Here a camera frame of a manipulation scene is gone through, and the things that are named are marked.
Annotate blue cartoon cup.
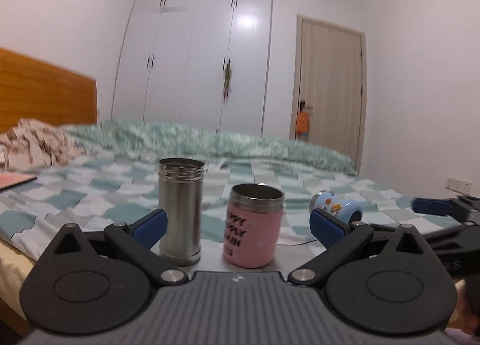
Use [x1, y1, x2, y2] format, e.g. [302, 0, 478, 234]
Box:
[309, 190, 363, 224]

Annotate pink cup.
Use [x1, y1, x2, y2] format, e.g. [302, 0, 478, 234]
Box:
[223, 183, 285, 269]

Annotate checkered bed sheet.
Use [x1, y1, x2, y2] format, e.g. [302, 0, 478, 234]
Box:
[1, 154, 457, 260]

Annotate stainless steel thermos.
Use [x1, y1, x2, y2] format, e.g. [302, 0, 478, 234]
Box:
[159, 158, 205, 266]

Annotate green floral duvet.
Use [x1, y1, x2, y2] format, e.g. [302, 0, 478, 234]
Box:
[63, 120, 356, 175]

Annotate orange hanging bag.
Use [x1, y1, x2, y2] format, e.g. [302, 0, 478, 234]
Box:
[295, 104, 310, 141]

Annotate crumpled floral clothes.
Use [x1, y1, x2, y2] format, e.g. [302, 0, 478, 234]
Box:
[1, 119, 86, 172]

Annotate pink book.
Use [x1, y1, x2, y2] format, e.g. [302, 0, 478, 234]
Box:
[0, 172, 37, 191]

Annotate beige wooden door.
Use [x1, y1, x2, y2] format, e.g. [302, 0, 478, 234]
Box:
[289, 15, 367, 171]

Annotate wooden headboard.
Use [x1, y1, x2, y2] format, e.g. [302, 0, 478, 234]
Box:
[0, 48, 98, 132]

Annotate green hanging ornament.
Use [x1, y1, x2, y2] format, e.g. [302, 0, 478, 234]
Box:
[222, 59, 232, 104]

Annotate white wardrobe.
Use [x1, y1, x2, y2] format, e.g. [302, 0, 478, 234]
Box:
[112, 0, 272, 135]

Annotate wall power socket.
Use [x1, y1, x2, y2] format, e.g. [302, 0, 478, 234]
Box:
[445, 178, 472, 195]

